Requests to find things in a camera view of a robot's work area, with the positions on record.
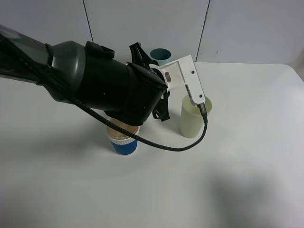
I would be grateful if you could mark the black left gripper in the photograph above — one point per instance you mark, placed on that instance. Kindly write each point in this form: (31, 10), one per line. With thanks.
(146, 93)

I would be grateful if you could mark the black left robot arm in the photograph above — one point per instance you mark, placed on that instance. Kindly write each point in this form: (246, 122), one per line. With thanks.
(89, 72)

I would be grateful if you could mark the teal plastic cup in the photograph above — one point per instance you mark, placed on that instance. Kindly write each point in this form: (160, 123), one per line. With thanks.
(161, 56)

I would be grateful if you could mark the light green plastic cup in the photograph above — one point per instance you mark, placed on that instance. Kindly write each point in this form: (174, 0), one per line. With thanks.
(191, 121)

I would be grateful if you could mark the blue sleeve paper cup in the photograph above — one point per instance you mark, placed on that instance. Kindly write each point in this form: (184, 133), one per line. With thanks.
(123, 144)

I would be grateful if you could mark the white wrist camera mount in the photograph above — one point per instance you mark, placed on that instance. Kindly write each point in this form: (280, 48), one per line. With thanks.
(182, 72)

